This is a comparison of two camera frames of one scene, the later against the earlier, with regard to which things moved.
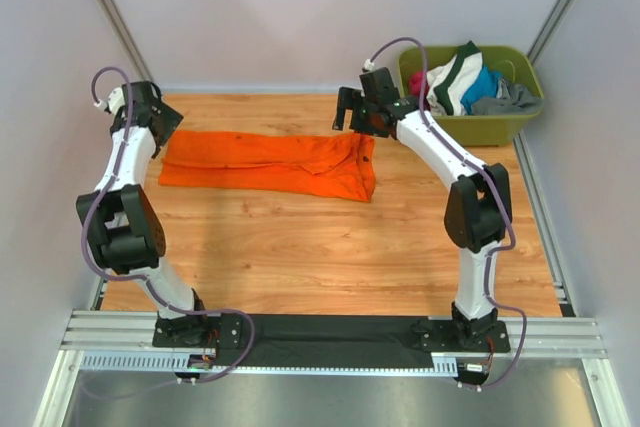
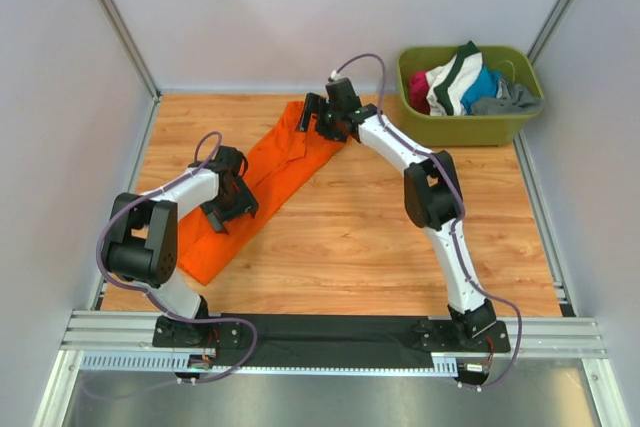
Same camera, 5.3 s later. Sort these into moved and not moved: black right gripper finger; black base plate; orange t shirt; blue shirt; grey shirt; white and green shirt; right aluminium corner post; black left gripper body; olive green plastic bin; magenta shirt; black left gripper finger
Moved: black right gripper finger; orange t shirt; black left gripper finger; black left gripper body
Not moved: magenta shirt; olive green plastic bin; grey shirt; white and green shirt; right aluminium corner post; black base plate; blue shirt
